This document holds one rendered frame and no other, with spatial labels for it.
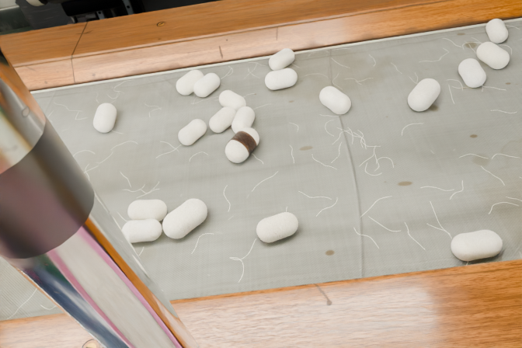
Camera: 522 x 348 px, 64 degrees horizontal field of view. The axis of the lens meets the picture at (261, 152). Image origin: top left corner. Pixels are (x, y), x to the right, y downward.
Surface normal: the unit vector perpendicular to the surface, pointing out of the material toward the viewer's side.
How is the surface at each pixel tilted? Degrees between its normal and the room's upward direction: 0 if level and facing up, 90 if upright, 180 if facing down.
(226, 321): 0
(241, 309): 0
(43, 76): 45
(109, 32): 0
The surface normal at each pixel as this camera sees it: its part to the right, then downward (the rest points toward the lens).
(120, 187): -0.14, -0.69
